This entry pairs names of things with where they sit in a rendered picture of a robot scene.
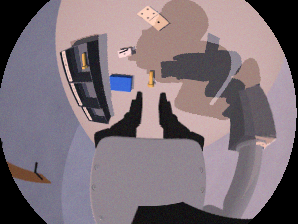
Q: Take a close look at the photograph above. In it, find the yellow bolt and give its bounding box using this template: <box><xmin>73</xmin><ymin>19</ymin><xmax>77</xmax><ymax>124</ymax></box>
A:
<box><xmin>148</xmin><ymin>71</ymin><xmax>154</xmax><ymax>87</ymax></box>
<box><xmin>82</xmin><ymin>53</ymin><xmax>88</xmax><ymax>69</ymax></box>

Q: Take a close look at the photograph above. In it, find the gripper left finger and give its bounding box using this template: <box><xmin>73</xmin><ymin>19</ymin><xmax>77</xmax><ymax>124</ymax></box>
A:
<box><xmin>94</xmin><ymin>91</ymin><xmax>143</xmax><ymax>148</ymax></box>

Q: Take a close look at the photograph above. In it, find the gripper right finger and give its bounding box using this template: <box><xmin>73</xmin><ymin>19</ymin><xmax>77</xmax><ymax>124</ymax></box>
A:
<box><xmin>158</xmin><ymin>92</ymin><xmax>205</xmax><ymax>151</ymax></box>

